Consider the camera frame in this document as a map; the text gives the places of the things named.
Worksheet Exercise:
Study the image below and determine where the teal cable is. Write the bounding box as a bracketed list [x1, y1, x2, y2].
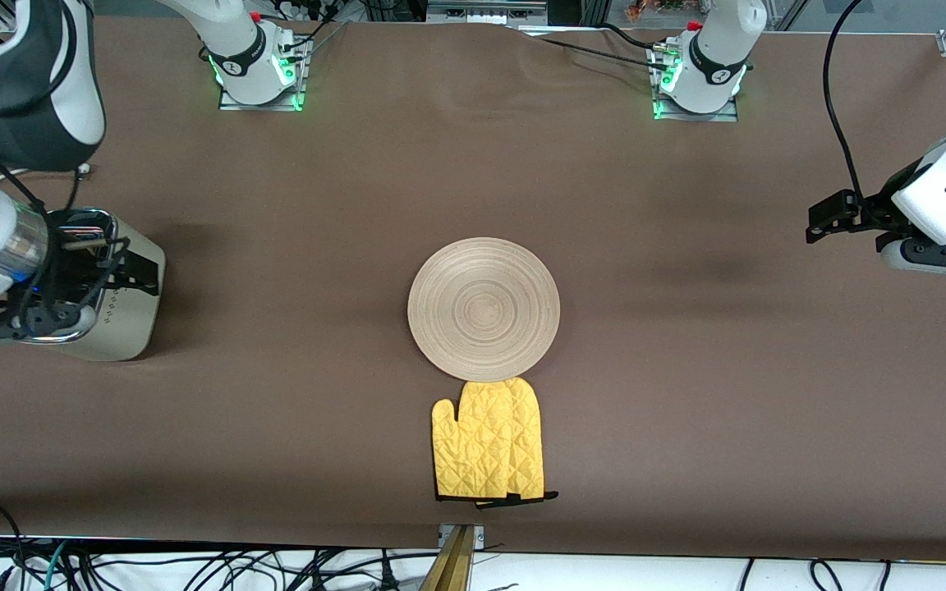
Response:
[42, 540, 70, 591]

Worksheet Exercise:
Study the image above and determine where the brown table cover sheet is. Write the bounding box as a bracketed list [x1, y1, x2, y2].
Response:
[0, 15, 946, 563]

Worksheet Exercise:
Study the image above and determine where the grey metal frame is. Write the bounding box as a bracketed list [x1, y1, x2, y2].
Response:
[426, 0, 549, 25]

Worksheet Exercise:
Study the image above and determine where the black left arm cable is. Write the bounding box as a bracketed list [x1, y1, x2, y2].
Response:
[823, 0, 865, 202]

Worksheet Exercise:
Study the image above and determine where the cream and chrome toaster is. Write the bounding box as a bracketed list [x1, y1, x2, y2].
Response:
[30, 209, 167, 363]

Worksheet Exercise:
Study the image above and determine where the short black table cable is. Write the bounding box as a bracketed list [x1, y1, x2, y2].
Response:
[596, 23, 664, 52]

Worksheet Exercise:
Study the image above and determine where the white toaster power cord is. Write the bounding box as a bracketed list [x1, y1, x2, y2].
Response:
[0, 163, 93, 183]

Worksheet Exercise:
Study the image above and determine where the thin black cable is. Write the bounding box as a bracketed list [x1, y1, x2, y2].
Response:
[288, 7, 352, 57]

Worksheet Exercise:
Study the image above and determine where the long black table cable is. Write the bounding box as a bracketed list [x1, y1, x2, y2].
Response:
[522, 33, 671, 73]

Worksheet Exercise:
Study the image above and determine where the round wooden plate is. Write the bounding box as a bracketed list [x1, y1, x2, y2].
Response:
[407, 237, 561, 383]

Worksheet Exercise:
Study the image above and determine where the small steel bracket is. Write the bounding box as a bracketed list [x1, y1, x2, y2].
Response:
[439, 524, 486, 549]

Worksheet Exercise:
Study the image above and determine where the orange leafy object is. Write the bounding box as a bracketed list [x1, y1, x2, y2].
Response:
[625, 0, 687, 23]

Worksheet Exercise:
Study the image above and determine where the yellow quilted oven mitt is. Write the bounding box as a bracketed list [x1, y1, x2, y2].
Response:
[477, 376, 560, 510]
[431, 377, 523, 503]

